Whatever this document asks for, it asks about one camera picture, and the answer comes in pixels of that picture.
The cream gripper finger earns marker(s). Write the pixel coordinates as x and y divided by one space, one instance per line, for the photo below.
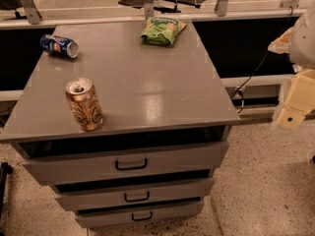
299 100
281 44

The orange soda can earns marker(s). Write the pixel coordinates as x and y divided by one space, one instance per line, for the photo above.
81 96

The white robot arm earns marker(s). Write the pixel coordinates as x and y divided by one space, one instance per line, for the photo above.
301 49

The green rice chip bag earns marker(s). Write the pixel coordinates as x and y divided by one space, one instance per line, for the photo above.
162 31

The blue pepsi can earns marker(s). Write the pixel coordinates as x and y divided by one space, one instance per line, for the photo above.
60 46

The middle grey drawer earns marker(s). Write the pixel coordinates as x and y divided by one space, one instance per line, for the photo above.
136 195

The grey drawer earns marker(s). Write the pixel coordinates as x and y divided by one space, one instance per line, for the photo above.
140 214
136 195
97 166

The bottom grey drawer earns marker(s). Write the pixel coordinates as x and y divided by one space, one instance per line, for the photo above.
140 214

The grey drawer cabinet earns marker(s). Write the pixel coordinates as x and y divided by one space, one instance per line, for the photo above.
150 97

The top grey drawer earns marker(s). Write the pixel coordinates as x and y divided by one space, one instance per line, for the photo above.
97 166

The black object at left edge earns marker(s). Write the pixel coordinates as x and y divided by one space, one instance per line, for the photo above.
5 170

